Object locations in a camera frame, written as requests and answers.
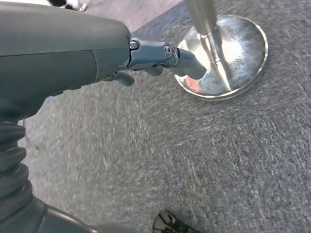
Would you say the black white shoe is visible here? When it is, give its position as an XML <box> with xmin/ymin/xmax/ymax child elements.
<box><xmin>47</xmin><ymin>0</ymin><xmax>88</xmax><ymax>12</ymax></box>

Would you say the dark glossy robot foot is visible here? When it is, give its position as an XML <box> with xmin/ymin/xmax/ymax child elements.
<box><xmin>152</xmin><ymin>211</ymin><xmax>202</xmax><ymax>233</ymax></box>

